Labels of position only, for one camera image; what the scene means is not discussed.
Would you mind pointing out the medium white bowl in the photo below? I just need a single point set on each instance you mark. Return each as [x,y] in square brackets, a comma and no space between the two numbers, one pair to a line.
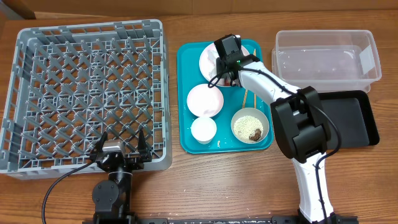
[203,101]

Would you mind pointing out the red snack wrapper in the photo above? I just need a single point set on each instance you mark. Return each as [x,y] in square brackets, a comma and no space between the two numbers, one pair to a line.
[226,82]

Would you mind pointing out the grey dish rack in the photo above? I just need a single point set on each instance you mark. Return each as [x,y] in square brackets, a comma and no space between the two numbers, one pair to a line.
[71,84]

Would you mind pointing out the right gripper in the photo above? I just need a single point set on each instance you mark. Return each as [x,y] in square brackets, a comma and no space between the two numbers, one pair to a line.
[224,68]

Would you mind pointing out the grey metal bowl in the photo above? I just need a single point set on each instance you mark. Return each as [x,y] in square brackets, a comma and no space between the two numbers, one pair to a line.
[257,114]

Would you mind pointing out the small white cup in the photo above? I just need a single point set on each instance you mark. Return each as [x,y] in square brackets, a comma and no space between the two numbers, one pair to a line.
[203,129]

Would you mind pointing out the teal serving tray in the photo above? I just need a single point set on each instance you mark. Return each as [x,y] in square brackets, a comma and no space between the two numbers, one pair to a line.
[189,76]

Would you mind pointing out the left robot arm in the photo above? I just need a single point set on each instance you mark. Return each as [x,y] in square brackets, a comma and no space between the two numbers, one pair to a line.
[112,196]

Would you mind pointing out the left wooden chopstick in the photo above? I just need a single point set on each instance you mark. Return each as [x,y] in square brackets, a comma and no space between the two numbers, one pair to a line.
[244,99]

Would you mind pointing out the wooden chopstick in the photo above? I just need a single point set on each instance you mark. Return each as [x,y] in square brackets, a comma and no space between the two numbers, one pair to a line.
[255,96]
[244,99]

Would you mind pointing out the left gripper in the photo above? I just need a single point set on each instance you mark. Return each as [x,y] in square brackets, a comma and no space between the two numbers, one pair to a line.
[145,155]

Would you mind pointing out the clear plastic bin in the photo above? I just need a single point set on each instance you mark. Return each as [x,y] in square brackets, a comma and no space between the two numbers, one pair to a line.
[328,60]

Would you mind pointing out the white rice pile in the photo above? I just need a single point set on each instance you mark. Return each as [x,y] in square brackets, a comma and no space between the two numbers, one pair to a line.
[244,126]

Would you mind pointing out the right wooden chopstick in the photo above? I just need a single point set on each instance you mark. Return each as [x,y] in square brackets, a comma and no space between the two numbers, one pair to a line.
[255,96]

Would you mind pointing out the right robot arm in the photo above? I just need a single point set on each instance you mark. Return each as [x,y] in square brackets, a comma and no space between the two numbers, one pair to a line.
[301,128]

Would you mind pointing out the large white plate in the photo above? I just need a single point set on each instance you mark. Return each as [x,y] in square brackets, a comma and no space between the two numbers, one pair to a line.
[207,63]

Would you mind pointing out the black waste tray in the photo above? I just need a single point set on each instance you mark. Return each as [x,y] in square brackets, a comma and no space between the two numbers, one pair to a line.
[352,113]

